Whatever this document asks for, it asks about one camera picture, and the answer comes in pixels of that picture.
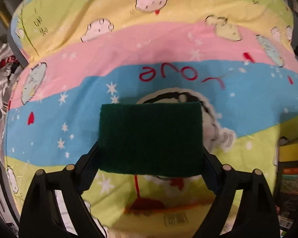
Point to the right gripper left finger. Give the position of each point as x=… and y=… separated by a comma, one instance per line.
x=54, y=207

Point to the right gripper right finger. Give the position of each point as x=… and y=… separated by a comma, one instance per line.
x=243, y=205

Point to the green yellow scrub sponge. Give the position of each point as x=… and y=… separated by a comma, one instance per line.
x=160, y=139

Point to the black gold tea tin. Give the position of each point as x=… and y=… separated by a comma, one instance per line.
x=286, y=188

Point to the pile of clothes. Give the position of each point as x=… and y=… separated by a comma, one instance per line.
x=10, y=69

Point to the colourful cartoon bedsheet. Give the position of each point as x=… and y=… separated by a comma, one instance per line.
x=233, y=57

